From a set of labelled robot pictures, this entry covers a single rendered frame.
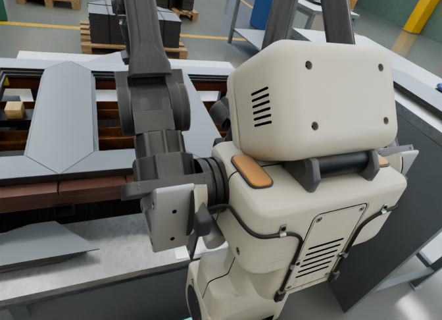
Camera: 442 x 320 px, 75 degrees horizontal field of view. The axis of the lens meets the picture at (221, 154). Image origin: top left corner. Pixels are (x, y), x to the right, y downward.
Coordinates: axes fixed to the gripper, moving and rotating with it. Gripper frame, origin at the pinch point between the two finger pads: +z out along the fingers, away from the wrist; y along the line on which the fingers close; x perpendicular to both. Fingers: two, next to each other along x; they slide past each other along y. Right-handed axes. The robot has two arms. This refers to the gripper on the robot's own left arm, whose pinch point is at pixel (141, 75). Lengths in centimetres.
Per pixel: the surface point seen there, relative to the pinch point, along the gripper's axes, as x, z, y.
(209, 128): 18.7, 17.3, -20.1
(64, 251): 54, 17, 32
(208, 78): -26.7, 23.0, -33.6
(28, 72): -28, 4, 44
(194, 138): 24.8, 15.3, -12.4
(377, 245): 65, 71, -84
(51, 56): -64, 14, 41
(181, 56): -236, 111, -59
